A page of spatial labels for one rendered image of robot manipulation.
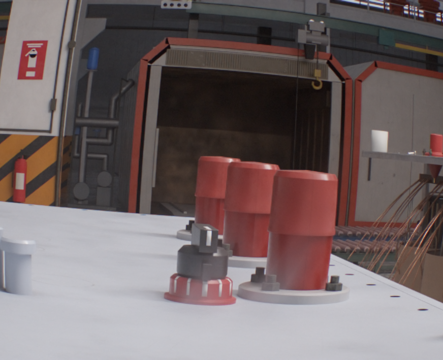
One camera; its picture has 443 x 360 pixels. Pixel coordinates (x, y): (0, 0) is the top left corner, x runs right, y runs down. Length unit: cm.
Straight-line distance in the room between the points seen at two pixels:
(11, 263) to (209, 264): 21
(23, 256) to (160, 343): 21
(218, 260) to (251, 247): 38
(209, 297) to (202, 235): 6
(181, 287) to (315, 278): 15
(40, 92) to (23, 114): 32
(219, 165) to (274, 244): 64
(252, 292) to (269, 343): 26
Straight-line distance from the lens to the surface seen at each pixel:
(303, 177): 110
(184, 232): 176
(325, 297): 109
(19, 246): 97
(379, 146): 466
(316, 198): 110
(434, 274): 401
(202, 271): 104
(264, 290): 109
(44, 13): 1176
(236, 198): 143
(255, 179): 142
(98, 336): 81
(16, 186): 1154
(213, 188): 175
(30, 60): 1170
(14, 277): 97
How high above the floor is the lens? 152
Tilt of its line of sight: 2 degrees down
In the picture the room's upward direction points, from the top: 4 degrees clockwise
